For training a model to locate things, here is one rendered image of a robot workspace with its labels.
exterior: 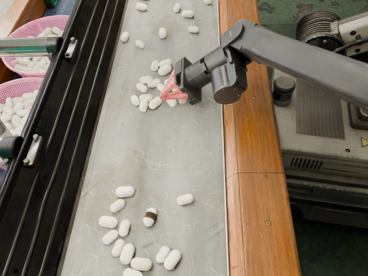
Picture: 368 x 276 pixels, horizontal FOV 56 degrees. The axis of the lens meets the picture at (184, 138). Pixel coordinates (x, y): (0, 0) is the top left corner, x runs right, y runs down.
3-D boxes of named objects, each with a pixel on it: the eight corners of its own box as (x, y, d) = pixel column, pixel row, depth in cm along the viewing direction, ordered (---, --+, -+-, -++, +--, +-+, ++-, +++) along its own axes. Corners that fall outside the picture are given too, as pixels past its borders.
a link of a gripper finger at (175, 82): (150, 97, 80) (180, 78, 75) (153, 76, 85) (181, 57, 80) (170, 112, 84) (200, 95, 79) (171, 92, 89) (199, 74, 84)
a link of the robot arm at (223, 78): (266, 39, 73) (240, 18, 67) (279, 80, 67) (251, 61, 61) (225, 70, 80) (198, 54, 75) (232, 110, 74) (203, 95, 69)
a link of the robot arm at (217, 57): (239, 50, 76) (224, 35, 72) (244, 73, 72) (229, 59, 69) (214, 65, 80) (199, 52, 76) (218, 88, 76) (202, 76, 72)
